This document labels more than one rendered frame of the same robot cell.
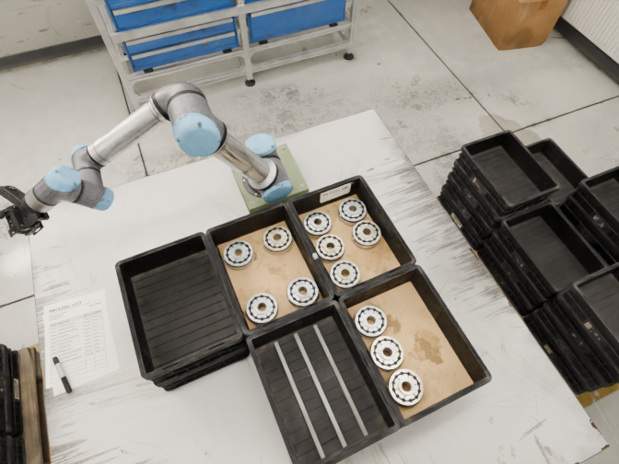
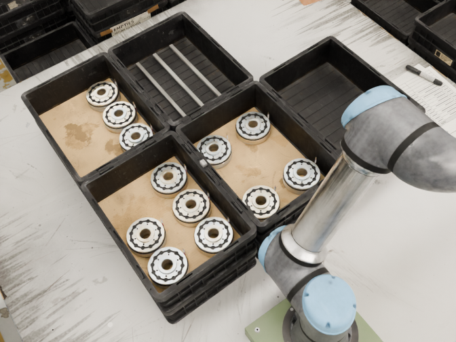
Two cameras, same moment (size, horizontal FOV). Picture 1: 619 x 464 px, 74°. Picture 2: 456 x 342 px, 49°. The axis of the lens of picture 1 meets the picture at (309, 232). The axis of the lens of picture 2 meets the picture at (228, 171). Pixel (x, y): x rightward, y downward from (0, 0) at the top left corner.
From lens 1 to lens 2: 1.35 m
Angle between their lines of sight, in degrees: 63
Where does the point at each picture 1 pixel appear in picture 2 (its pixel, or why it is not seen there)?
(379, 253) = (129, 220)
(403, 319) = (101, 153)
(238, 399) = not seen: hidden behind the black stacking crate
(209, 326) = (301, 108)
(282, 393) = (214, 75)
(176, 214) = (425, 258)
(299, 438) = (191, 53)
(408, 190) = not seen: outside the picture
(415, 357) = (91, 124)
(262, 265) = (270, 175)
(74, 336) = (439, 104)
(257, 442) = not seen: hidden behind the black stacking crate
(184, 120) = (391, 91)
